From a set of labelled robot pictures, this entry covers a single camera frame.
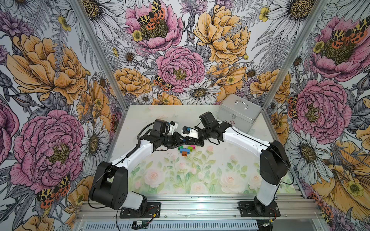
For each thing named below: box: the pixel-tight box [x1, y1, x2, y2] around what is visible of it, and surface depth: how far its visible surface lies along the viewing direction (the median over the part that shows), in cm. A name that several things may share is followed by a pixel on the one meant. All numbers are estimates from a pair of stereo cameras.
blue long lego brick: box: [179, 148, 190, 154], surface depth 96 cm
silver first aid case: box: [217, 93, 264, 134], surface depth 103 cm
